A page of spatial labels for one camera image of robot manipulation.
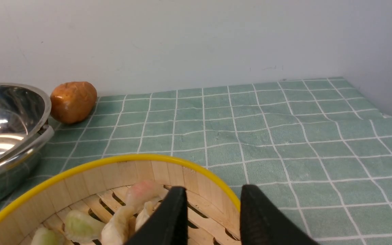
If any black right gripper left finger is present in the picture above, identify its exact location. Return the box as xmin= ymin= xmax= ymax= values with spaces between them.
xmin=126 ymin=186 xmax=187 ymax=245

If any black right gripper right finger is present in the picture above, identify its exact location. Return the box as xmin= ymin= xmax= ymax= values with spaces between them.
xmin=240 ymin=184 xmax=318 ymax=245

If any bamboo steamer basket yellow rim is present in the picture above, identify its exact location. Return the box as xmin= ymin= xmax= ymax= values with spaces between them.
xmin=0 ymin=154 xmax=241 ymax=245

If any stainless steel pot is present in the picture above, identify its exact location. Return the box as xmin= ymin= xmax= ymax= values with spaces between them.
xmin=0 ymin=83 xmax=54 ymax=201

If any pink-tinted dumpling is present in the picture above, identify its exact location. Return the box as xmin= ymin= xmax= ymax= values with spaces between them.
xmin=125 ymin=180 xmax=168 ymax=213

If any pale folded dumpling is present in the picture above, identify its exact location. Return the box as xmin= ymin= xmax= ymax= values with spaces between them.
xmin=100 ymin=201 xmax=154 ymax=245

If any green-tinted dumpling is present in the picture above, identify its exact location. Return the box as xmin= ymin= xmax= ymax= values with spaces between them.
xmin=64 ymin=210 xmax=105 ymax=243

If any green checkered tablecloth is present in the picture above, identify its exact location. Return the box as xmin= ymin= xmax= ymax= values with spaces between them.
xmin=0 ymin=77 xmax=392 ymax=245

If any light green dumpling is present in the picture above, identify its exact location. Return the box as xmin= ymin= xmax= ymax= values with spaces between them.
xmin=31 ymin=227 xmax=64 ymax=245

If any brown potato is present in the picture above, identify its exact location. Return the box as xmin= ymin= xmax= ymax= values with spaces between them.
xmin=50 ymin=82 xmax=97 ymax=125

